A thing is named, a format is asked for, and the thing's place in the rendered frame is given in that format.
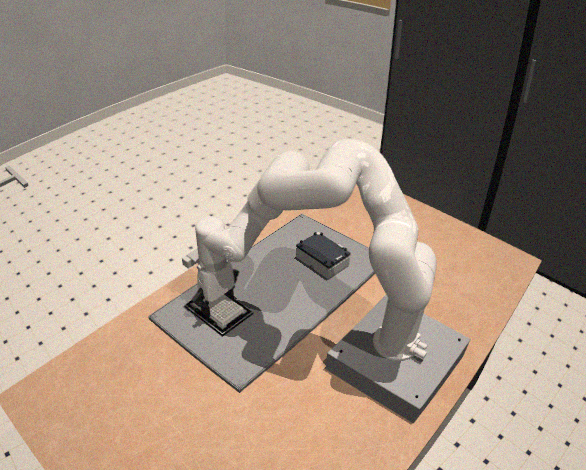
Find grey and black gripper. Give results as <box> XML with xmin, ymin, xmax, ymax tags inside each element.
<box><xmin>191</xmin><ymin>260</ymin><xmax>239</xmax><ymax>317</ymax></box>

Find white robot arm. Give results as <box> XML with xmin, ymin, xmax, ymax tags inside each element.
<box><xmin>182</xmin><ymin>139</ymin><xmax>436</xmax><ymax>361</ymax></box>

